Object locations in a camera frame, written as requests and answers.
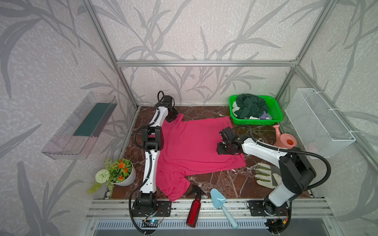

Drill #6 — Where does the magenta t-shirt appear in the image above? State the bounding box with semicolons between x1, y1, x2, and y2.
156;114;246;201

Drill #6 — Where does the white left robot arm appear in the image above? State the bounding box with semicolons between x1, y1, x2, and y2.
134;91;178;212

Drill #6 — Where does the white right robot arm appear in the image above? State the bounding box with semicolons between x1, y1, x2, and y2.
217;127;316;207

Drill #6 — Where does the white garment in basket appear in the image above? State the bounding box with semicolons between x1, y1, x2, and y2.
232;101;240;118

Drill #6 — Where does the dark green t-shirt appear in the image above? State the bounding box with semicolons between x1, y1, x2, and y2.
236;93;269;119

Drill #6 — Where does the lavender garment in basket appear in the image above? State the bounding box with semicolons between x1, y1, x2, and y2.
259;111;272;120

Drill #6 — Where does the white green gardening glove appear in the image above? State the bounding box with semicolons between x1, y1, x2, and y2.
255;162;282;189

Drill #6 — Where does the green plastic laundry basket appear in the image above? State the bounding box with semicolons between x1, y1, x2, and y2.
228;95;283;125

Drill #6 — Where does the pink watering can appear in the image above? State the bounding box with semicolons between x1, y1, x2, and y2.
273;125;297;149

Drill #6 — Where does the light blue garden trowel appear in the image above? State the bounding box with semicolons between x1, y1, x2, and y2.
210;188;239;229

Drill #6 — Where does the white flower pot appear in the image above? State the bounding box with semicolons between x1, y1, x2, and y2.
114;167;136;186

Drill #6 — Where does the artificial flower bouquet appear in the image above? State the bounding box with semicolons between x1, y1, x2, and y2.
87;158;134;194

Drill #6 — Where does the red spray bottle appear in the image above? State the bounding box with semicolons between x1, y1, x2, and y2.
186;185;204;228

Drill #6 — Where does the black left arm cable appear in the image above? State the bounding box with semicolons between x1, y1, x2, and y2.
128;90;165;235

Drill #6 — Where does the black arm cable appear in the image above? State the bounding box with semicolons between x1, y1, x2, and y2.
233;125;332;191
128;90;165;235

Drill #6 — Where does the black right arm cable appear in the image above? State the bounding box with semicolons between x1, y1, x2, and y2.
233;125;332;191

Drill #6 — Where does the white wire mesh basket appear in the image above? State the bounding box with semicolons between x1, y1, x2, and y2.
285;88;356;158

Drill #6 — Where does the clear plastic wall shelf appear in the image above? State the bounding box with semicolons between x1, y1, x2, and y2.
41;92;118;160

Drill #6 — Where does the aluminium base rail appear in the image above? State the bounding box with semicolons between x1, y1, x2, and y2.
85;198;335;231

